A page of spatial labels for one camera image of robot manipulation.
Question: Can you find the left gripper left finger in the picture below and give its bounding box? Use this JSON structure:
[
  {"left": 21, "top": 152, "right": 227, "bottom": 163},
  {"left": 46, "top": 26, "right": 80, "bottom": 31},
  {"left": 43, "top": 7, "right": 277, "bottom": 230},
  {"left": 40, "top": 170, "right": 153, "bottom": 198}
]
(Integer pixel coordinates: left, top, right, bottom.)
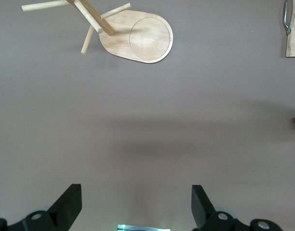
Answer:
[{"left": 0, "top": 183, "right": 82, "bottom": 231}]

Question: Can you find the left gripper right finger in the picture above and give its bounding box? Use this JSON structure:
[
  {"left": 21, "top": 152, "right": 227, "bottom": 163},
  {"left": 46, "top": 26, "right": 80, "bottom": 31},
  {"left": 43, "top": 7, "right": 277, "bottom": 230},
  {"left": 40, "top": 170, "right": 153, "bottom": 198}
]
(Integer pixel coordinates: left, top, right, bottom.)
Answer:
[{"left": 191, "top": 184, "right": 282, "bottom": 231}]

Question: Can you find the wooden mug rack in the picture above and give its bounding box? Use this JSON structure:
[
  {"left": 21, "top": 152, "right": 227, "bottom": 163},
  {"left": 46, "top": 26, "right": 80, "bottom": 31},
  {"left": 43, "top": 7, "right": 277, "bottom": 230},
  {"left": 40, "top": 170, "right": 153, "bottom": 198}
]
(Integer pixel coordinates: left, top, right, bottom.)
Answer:
[{"left": 21, "top": 0, "right": 174, "bottom": 64}]

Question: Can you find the metal cutting board handle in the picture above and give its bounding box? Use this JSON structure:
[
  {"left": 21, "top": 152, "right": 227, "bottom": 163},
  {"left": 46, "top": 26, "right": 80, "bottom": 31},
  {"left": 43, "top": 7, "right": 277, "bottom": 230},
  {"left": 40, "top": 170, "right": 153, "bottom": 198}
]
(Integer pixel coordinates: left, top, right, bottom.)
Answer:
[{"left": 282, "top": 0, "right": 294, "bottom": 36}]

